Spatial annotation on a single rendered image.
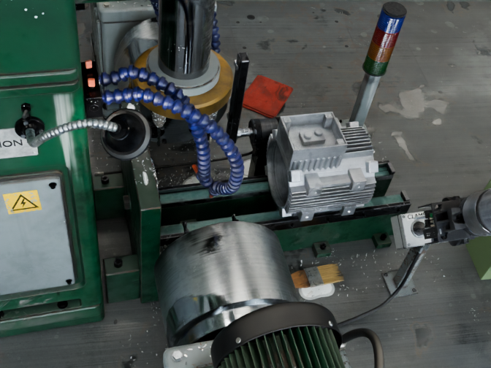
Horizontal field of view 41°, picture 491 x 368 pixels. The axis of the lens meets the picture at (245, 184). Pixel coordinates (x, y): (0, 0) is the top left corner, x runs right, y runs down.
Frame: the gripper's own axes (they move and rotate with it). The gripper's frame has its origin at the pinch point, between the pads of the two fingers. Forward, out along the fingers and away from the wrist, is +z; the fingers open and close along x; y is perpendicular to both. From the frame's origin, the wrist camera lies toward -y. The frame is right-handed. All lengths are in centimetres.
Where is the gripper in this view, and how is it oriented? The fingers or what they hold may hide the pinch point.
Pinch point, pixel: (432, 225)
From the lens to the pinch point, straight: 135.2
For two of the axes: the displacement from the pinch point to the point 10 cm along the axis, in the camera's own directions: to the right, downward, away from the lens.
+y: -9.6, 1.2, -2.5
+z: -2.3, 1.7, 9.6
